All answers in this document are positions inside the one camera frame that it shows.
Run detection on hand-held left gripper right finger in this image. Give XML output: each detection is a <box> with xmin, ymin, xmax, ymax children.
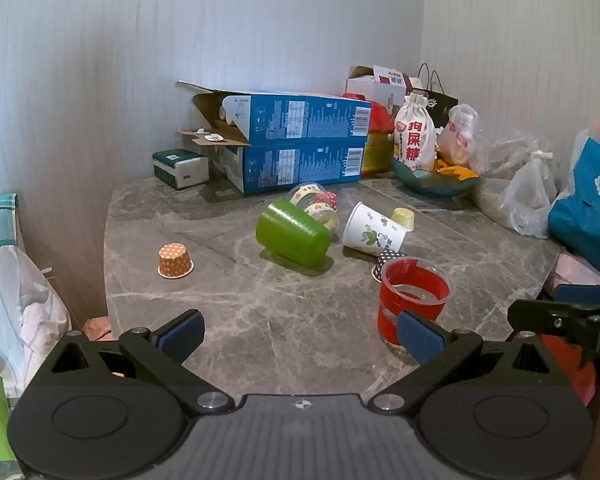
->
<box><xmin>369</xmin><ymin>309</ymin><xmax>563</xmax><ymax>415</ymax></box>

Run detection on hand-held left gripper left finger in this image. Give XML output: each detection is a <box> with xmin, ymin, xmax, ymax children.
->
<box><xmin>35</xmin><ymin>309</ymin><xmax>232</xmax><ymax>416</ymax></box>

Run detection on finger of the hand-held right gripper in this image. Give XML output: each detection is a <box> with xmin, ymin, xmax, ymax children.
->
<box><xmin>507</xmin><ymin>299</ymin><xmax>600</xmax><ymax>362</ymax></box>
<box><xmin>553</xmin><ymin>284</ymin><xmax>600</xmax><ymax>306</ymax></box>

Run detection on green plastic cup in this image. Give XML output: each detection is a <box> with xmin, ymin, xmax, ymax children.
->
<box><xmin>256</xmin><ymin>198</ymin><xmax>332</xmax><ymax>268</ymax></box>

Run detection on clear cup with red sleeve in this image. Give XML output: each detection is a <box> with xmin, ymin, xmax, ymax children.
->
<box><xmin>378</xmin><ymin>256</ymin><xmax>452</xmax><ymax>345</ymax></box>

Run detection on orange polka dot baking cup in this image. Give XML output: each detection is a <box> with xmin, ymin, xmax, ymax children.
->
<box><xmin>157</xmin><ymin>243</ymin><xmax>195</xmax><ymax>279</ymax></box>

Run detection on black polka dot baking cup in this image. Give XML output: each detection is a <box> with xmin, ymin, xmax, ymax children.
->
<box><xmin>371</xmin><ymin>249</ymin><xmax>406</xmax><ymax>281</ymax></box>

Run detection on white paper cup green print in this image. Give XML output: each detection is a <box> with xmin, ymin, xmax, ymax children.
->
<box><xmin>342</xmin><ymin>202</ymin><xmax>409</xmax><ymax>253</ymax></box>

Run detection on small yellow paper cup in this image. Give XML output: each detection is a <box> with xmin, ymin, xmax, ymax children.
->
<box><xmin>390</xmin><ymin>207</ymin><xmax>415</xmax><ymax>233</ymax></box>

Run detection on clear cup with patterned liners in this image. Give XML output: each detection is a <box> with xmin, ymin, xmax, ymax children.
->
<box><xmin>288</xmin><ymin>182</ymin><xmax>342</xmax><ymax>244</ymax></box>

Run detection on pink packet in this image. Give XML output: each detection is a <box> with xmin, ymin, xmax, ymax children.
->
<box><xmin>549</xmin><ymin>254</ymin><xmax>600</xmax><ymax>292</ymax></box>

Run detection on blue shopping bag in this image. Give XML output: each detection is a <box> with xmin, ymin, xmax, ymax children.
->
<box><xmin>548</xmin><ymin>129</ymin><xmax>600</xmax><ymax>282</ymax></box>

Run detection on pink cloth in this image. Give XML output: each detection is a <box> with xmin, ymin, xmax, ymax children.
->
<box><xmin>82</xmin><ymin>315</ymin><xmax>117</xmax><ymax>342</ymax></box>

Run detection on clear plastic bag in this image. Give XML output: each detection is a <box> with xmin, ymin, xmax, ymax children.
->
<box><xmin>472</xmin><ymin>129</ymin><xmax>564</xmax><ymax>239</ymax></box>

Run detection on teal glass bowl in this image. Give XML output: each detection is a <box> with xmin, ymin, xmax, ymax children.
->
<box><xmin>388</xmin><ymin>153</ymin><xmax>481</xmax><ymax>198</ymax></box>

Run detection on green and white box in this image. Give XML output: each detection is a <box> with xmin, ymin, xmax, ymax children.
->
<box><xmin>152</xmin><ymin>149</ymin><xmax>211</xmax><ymax>191</ymax></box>

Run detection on orange snack packets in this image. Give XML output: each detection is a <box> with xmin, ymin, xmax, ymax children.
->
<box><xmin>434</xmin><ymin>157</ymin><xmax>481</xmax><ymax>182</ymax></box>

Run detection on plastic bag with orange contents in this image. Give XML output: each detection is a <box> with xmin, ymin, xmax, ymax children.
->
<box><xmin>435</xmin><ymin>103</ymin><xmax>489</xmax><ymax>172</ymax></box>

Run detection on red and yellow box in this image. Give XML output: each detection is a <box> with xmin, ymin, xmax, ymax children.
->
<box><xmin>341</xmin><ymin>93</ymin><xmax>397</xmax><ymax>176</ymax></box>

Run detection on black paper bag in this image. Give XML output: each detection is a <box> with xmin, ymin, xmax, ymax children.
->
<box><xmin>417</xmin><ymin>63</ymin><xmax>460</xmax><ymax>117</ymax></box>

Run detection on open blue carton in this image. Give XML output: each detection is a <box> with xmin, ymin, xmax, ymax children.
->
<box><xmin>177</xmin><ymin>80</ymin><xmax>374</xmax><ymax>147</ymax></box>

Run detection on white and red cardboard box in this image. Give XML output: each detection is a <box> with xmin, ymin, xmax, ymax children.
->
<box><xmin>346</xmin><ymin>64</ymin><xmax>424</xmax><ymax>117</ymax></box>

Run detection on white drawstring bag red print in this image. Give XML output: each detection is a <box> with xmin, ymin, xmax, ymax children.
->
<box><xmin>393</xmin><ymin>92</ymin><xmax>437</xmax><ymax>173</ymax></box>

